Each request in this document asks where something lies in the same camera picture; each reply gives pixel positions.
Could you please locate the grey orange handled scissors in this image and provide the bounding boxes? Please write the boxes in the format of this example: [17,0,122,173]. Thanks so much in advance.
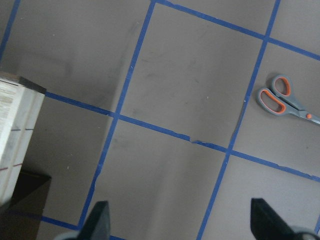
[256,74,320,125]

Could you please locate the open wooden drawer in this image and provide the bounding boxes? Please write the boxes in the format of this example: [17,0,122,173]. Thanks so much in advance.
[0,71,47,207]

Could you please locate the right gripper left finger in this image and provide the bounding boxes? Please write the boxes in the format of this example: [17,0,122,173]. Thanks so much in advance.
[77,201,111,240]

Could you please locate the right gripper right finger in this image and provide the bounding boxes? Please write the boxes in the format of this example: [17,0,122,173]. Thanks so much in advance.
[250,198,298,240]

